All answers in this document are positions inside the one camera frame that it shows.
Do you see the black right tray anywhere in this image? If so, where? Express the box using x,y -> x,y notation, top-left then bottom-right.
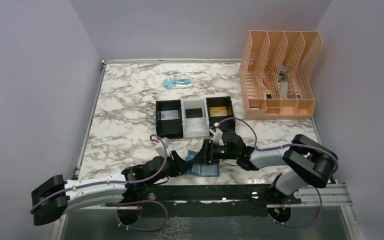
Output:
206,96 -> 236,132

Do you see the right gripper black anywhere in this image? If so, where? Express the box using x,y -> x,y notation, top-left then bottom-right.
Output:
190,138 -> 238,165

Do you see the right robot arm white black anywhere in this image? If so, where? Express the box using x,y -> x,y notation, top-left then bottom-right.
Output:
191,130 -> 339,204

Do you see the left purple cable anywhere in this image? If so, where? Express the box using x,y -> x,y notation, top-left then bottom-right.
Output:
29,134 -> 171,233

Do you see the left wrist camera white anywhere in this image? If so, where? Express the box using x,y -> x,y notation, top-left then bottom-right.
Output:
153,137 -> 171,157

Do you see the blue leather card holder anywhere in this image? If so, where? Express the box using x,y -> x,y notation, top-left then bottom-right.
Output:
186,164 -> 220,177

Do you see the black tray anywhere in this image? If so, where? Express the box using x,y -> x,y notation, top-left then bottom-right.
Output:
206,96 -> 236,132
155,99 -> 184,139

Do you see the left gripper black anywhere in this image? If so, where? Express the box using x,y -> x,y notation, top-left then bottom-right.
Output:
146,150 -> 192,186

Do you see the blue blister pack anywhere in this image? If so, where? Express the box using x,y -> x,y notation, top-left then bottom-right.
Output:
162,78 -> 194,90

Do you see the orange plastic file organizer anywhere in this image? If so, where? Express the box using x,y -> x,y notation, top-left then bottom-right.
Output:
239,30 -> 323,120

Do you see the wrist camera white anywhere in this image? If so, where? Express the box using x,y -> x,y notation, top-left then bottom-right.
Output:
209,122 -> 223,145
153,137 -> 171,157

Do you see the grey item in organizer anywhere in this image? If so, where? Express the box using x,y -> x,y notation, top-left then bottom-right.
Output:
279,81 -> 289,99

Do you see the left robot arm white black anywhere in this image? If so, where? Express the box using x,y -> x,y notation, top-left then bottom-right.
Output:
30,151 -> 193,226

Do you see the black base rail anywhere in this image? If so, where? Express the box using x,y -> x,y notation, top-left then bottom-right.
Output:
121,184 -> 302,205

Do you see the silver card in left tray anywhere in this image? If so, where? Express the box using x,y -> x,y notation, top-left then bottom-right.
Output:
159,110 -> 179,121

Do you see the black left tray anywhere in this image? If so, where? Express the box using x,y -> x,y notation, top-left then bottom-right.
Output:
155,99 -> 184,139

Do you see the black card in middle tray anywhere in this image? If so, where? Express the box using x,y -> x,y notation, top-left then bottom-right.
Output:
185,108 -> 203,119

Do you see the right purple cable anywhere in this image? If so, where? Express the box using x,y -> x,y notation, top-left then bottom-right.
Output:
216,117 -> 340,229

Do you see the white middle tray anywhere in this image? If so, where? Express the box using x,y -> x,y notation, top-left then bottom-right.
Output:
181,98 -> 209,138

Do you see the purple cable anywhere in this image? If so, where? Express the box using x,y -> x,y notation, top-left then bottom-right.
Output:
216,117 -> 340,229
29,134 -> 171,233

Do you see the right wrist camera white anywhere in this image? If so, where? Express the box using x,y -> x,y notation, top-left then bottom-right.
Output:
209,122 -> 223,145

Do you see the gold card in right tray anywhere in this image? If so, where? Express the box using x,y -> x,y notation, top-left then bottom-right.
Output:
209,106 -> 229,118

